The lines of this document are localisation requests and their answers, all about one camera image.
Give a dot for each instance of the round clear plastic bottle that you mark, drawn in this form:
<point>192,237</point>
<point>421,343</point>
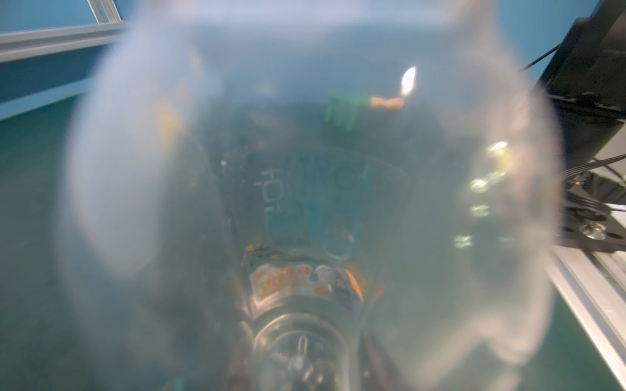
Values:
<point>214,233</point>

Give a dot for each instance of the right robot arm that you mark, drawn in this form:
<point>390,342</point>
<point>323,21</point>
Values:
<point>585,82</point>

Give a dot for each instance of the green toy rake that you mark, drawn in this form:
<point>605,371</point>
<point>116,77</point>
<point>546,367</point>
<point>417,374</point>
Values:
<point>342,110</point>

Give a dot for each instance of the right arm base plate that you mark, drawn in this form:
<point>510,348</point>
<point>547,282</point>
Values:
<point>589,225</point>

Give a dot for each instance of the left aluminium frame post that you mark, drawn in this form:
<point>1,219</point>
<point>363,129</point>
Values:
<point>104,11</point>

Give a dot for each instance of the aluminium front rail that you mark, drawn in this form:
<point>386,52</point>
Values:
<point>593,286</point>

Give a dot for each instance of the aluminium back frame bar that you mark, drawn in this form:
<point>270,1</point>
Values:
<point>34,43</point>

